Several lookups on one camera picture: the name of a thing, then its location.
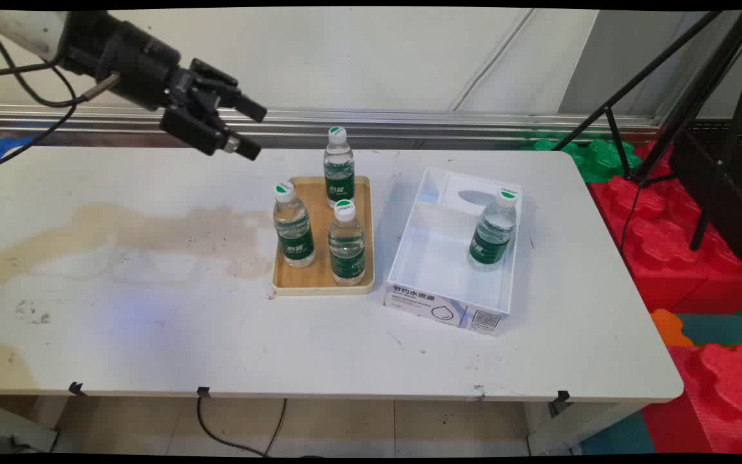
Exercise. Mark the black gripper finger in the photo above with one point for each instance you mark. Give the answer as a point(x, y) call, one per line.
point(226, 87)
point(197, 132)

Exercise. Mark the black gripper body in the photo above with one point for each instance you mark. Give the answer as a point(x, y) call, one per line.
point(149, 71)

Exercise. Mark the water bottle green label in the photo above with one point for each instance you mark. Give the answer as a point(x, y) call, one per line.
point(492, 238)
point(295, 238)
point(339, 174)
point(347, 251)

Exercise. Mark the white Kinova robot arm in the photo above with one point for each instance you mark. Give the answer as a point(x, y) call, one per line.
point(23, 29)

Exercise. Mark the blue foam block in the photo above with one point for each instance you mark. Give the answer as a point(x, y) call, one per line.
point(0, 149)

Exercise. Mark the wooden serving tray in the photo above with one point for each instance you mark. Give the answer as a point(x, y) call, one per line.
point(319, 274)

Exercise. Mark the black tape piece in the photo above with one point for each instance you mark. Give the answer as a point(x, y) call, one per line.
point(76, 388)
point(203, 391)
point(561, 396)

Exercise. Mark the white cardboard box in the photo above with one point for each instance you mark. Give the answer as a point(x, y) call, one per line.
point(435, 258)

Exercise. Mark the white table leg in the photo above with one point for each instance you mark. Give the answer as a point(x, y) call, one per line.
point(17, 432)
point(577, 428)

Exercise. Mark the green foam block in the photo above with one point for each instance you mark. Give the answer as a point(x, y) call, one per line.
point(596, 161)

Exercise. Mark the black tripod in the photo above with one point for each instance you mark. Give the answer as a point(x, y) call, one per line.
point(686, 103)

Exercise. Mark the large red foam block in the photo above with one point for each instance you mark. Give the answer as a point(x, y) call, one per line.
point(667, 258)

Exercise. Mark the orange foam block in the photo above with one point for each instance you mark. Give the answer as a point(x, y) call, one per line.
point(669, 327)

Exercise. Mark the black panel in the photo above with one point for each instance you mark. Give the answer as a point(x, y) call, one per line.
point(732, 206)

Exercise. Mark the teal foam floor mat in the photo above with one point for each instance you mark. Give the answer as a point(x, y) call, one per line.
point(725, 330)

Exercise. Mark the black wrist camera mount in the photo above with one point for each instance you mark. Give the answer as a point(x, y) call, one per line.
point(91, 42)

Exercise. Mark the aluminium rail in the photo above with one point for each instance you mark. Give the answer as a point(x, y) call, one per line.
point(409, 122)

